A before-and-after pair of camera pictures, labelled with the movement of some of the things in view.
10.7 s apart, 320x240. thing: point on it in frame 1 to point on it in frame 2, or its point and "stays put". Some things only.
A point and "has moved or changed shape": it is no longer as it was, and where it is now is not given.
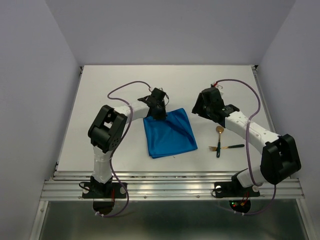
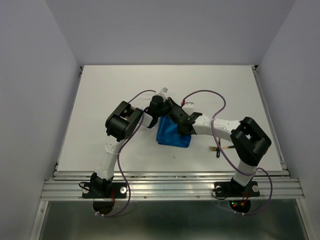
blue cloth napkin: [172, 135] has moved or changed shape
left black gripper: [163, 115] to [167, 102]
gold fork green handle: [213, 148] stays put
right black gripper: [197, 108] to [179, 132]
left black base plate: [104, 190] stays put
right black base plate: [234, 189] stays put
